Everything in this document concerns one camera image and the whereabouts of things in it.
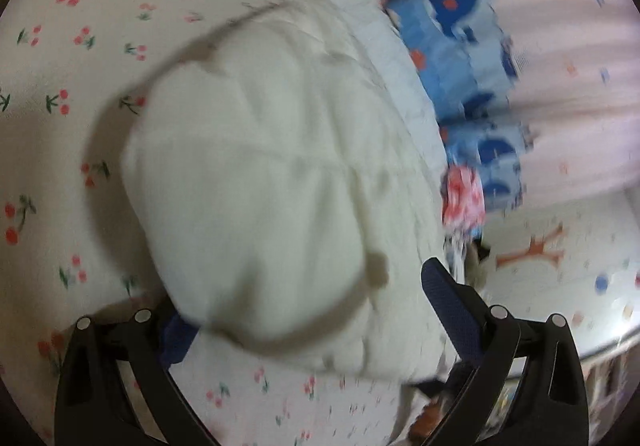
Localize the red floral cloth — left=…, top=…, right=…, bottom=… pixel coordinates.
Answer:
left=441, top=163, right=487, bottom=233

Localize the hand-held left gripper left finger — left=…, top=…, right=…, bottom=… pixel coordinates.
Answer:
left=54, top=298, right=211, bottom=446

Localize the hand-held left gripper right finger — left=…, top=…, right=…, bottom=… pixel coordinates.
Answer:
left=420, top=257, right=591, bottom=446

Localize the star print floor mat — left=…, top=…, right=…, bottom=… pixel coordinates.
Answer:
left=477, top=193, right=640, bottom=364

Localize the whale print curtain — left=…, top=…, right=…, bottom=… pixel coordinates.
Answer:
left=377, top=0, right=640, bottom=229

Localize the white striped quilt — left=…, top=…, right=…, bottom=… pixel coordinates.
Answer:
left=319, top=0, right=448, bottom=177

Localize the white quilted puffer jacket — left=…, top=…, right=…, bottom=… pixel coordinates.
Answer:
left=120, top=6, right=451, bottom=379

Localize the cherry print bed sheet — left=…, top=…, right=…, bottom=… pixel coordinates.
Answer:
left=0, top=0, right=453, bottom=446

